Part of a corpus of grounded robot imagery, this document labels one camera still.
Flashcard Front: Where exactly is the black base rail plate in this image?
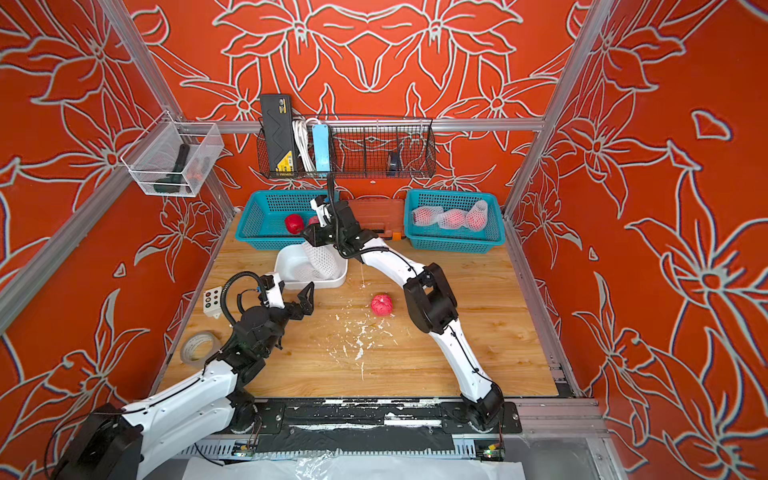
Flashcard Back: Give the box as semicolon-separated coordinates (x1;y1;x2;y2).
201;397;524;455

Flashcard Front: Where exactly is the clear tape roll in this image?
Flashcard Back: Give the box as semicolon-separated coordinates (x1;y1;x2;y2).
180;331;222;369

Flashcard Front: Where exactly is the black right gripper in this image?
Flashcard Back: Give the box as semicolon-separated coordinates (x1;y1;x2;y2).
297;223;348;249

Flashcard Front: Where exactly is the orange plastic tool case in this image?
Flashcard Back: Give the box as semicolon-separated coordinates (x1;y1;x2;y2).
348;198;405;240

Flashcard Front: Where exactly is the black box with yellow label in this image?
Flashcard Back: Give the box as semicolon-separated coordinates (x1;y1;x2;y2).
260;94;297;176

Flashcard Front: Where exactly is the teal basket with netted apples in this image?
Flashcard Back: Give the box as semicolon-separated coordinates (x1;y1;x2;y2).
404;189;505;254

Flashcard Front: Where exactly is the light blue flat box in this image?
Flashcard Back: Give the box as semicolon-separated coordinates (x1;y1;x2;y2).
312;123;332;173

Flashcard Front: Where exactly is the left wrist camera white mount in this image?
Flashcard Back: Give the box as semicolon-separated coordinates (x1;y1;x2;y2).
260;272;285;309

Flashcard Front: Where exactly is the black wire wall basket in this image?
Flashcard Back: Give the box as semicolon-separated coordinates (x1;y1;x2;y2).
255;116;437;179

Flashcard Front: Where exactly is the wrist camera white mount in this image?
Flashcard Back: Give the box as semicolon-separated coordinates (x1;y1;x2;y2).
260;272;285;309
310;195;333;227

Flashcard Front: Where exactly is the white coiled cable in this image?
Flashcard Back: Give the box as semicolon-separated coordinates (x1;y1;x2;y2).
292;118;319;175

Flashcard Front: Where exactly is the white button control box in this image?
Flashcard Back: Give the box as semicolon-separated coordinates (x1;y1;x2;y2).
202;286;223;319

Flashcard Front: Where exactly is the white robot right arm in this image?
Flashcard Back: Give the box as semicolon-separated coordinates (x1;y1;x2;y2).
302;195;504;432

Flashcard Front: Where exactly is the teal empty basket left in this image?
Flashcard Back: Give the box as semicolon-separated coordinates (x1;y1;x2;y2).
235;190;326;251

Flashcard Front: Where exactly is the white plastic tray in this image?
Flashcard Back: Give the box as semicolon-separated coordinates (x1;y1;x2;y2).
275;243;348;290

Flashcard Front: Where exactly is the clear acrylic wall box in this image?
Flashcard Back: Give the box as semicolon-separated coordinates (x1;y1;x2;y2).
120;111;224;198

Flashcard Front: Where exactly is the dark green tool handle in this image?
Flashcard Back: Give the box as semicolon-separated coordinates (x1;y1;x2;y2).
153;143;190;194

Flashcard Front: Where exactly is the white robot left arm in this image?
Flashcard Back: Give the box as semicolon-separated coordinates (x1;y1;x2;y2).
45;271;315;479

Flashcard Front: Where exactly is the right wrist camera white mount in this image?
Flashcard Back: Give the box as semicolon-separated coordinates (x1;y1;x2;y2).
310;195;333;227

